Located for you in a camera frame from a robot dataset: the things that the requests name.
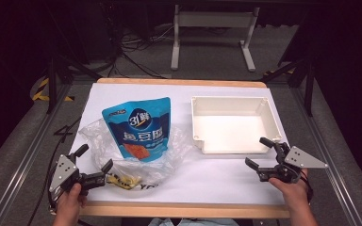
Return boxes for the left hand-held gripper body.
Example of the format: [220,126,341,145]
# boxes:
[48,152,107,198]

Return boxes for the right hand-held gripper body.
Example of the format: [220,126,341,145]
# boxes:
[257,141,329,185]

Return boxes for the clear plastic bag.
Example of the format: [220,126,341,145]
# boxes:
[78,118,192,192]

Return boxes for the person's left hand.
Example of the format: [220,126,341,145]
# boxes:
[52,183,89,220]

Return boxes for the person's right hand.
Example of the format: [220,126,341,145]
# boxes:
[268,168,311,212]

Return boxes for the white plastic box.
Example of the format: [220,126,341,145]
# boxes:
[189,95,284,155]

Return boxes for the blue snack pouch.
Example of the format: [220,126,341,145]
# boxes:
[101,96,173,163]

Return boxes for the white paper sheet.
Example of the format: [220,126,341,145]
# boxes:
[70,82,289,206]

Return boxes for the black metal stand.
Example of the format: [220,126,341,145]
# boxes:
[259,56,317,118]
[44,53,104,115]

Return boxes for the yellow black floor tape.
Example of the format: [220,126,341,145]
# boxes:
[30,76,75,103]

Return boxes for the white metal stand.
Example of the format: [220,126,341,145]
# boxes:
[170,4,261,73]

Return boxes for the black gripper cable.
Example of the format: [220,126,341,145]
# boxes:
[27,116,83,226]
[299,169,315,205]

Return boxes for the aluminium frame rail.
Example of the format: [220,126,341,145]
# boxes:
[289,87,362,226]
[0,84,74,226]

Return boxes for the bundle of floor cables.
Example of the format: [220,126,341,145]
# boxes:
[106,24,174,80]

